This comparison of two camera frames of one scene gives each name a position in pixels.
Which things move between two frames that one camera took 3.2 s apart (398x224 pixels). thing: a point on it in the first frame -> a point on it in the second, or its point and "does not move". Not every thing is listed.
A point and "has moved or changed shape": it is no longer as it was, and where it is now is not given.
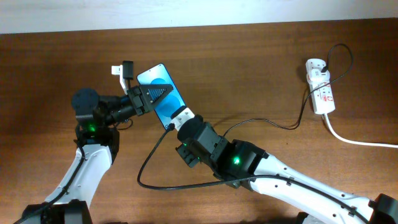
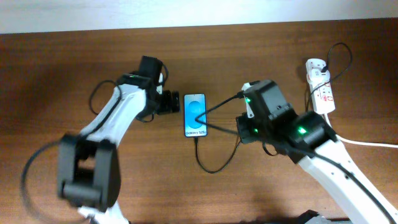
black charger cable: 323,70 has moved or changed shape
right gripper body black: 187,154 -> 243,129
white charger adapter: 317,76 does not move
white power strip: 321,93 does not move
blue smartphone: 158,75 -> 195,105
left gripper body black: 135,99 -> 165,104
